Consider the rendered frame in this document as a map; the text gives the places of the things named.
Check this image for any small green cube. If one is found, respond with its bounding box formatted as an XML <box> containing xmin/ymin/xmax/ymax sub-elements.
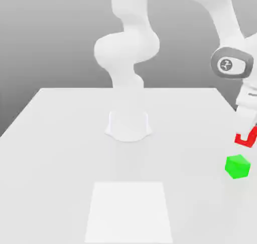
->
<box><xmin>224</xmin><ymin>154</ymin><xmax>251</xmax><ymax>180</ymax></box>

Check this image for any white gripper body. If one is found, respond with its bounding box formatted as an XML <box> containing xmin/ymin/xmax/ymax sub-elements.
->
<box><xmin>235</xmin><ymin>81</ymin><xmax>257</xmax><ymax>119</ymax></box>

